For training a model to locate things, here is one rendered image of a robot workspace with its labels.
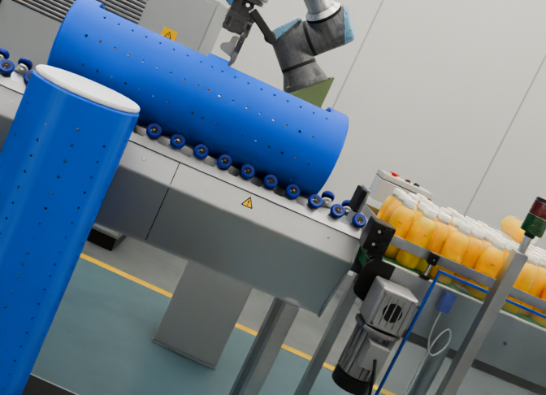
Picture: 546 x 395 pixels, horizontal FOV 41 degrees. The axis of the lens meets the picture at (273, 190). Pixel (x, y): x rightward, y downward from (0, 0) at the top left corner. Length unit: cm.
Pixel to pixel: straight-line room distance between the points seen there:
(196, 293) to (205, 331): 17
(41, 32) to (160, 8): 63
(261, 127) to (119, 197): 47
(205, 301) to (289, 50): 110
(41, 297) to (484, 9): 390
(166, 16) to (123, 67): 175
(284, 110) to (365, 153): 298
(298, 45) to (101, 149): 136
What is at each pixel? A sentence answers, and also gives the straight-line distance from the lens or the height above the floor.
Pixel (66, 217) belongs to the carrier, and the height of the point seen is 73.
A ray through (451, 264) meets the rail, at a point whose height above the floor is 97.
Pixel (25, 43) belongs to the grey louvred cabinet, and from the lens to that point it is 406.
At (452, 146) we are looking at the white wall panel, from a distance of 519.
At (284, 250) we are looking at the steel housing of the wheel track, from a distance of 223.
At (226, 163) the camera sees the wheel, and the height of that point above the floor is 96.
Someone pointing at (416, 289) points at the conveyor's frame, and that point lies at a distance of 222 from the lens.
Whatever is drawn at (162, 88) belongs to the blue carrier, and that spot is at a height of 109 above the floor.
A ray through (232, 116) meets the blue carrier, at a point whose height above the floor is 110.
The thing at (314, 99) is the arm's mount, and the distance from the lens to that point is 301.
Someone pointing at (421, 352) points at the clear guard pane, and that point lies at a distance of 225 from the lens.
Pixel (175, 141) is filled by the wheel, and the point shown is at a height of 96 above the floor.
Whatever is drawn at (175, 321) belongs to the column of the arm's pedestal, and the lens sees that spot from 319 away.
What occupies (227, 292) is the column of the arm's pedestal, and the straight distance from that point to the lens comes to 312.
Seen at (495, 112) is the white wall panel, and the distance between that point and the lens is 524.
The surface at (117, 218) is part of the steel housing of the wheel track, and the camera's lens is 226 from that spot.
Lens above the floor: 129
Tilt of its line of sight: 9 degrees down
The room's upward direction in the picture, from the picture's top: 25 degrees clockwise
